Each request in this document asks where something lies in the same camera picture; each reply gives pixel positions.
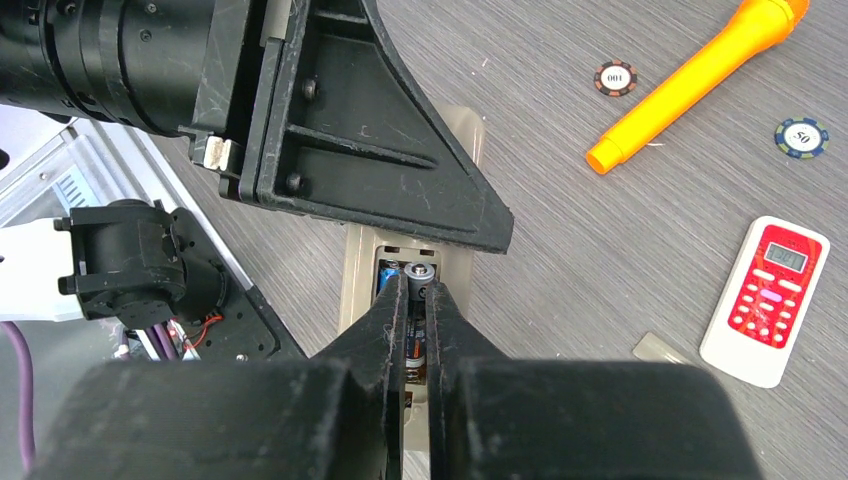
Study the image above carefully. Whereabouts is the black orange battery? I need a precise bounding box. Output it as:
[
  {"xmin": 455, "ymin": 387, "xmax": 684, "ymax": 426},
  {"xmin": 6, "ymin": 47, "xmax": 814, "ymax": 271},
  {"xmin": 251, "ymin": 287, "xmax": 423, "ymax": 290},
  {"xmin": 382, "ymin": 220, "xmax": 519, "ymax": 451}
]
[{"xmin": 404, "ymin": 262, "xmax": 436, "ymax": 369}]

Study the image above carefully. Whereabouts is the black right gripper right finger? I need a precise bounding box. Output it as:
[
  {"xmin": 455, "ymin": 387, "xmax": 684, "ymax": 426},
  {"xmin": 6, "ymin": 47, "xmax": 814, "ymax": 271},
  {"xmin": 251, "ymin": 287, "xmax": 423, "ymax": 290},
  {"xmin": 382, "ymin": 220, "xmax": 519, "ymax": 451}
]
[{"xmin": 426, "ymin": 282, "xmax": 762, "ymax": 479}]

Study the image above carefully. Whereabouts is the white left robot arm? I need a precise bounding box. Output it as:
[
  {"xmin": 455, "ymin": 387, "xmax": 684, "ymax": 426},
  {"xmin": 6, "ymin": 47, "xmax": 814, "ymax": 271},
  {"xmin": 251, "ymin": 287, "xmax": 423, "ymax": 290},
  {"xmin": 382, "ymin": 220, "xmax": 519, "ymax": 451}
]
[{"xmin": 1, "ymin": 1, "xmax": 513, "ymax": 329}]

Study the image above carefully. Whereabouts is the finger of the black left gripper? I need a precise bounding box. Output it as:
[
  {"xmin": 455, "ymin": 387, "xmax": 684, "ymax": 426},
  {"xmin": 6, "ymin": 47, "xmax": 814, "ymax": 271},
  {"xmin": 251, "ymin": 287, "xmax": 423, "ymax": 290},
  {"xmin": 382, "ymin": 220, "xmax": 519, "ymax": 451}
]
[{"xmin": 238, "ymin": 1, "xmax": 514, "ymax": 254}]

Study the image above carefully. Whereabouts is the grey battery cover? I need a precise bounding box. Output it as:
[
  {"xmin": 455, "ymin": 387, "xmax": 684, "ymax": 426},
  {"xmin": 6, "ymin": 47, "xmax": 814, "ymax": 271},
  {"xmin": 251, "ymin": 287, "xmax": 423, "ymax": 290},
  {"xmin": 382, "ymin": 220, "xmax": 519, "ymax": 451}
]
[{"xmin": 632, "ymin": 332, "xmax": 692, "ymax": 365}]

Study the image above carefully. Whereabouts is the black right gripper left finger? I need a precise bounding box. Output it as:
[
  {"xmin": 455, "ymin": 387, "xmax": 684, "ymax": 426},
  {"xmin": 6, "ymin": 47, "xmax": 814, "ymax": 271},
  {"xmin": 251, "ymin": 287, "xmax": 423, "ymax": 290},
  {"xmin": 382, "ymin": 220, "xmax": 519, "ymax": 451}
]
[{"xmin": 30, "ymin": 275, "xmax": 408, "ymax": 479}]

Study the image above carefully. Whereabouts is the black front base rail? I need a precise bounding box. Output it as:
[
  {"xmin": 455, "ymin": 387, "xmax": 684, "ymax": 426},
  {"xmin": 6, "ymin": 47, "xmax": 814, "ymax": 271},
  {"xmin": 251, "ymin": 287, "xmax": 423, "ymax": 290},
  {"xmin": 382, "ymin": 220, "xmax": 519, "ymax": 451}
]
[{"xmin": 119, "ymin": 205, "xmax": 309, "ymax": 364}]

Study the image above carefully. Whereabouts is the red white remote control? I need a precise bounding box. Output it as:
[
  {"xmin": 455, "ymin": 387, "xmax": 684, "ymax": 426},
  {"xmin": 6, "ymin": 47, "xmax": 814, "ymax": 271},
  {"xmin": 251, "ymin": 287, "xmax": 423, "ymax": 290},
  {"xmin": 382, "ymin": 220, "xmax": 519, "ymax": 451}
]
[{"xmin": 699, "ymin": 216, "xmax": 830, "ymax": 389}]

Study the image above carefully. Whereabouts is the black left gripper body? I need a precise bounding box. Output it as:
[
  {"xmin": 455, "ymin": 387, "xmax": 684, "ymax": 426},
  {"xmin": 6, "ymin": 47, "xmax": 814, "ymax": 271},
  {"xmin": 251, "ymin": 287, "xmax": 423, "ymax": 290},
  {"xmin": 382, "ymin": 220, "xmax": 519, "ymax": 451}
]
[{"xmin": 179, "ymin": 1, "xmax": 312, "ymax": 199}]

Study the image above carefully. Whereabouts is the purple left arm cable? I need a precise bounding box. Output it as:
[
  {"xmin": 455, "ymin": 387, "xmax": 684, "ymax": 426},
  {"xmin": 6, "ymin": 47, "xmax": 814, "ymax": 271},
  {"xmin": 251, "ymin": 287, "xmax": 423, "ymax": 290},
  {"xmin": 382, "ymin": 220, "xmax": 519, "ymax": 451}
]
[{"xmin": 0, "ymin": 321, "xmax": 38, "ymax": 475}]

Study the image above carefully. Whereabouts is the blue battery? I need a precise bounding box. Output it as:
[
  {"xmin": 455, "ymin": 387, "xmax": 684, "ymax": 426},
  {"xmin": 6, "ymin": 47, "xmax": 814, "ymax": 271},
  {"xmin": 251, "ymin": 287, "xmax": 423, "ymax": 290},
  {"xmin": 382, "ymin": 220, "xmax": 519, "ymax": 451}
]
[{"xmin": 376, "ymin": 260, "xmax": 401, "ymax": 294}]

